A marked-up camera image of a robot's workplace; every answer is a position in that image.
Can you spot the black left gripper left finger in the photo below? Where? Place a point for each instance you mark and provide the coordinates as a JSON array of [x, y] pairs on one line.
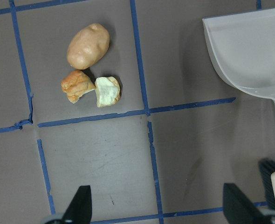
[[79, 210]]

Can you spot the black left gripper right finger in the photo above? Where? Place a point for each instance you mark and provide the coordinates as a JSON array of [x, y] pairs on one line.
[[238, 209]]

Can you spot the white plastic dustpan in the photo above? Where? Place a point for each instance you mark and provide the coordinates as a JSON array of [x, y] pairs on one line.
[[242, 50]]

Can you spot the pale bread piece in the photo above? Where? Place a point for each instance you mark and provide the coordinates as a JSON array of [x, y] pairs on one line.
[[107, 91]]

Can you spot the orange bread piece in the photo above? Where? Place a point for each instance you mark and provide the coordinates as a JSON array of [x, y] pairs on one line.
[[76, 84]]

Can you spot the brown potato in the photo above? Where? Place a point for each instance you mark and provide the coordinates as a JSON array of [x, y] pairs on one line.
[[88, 46]]

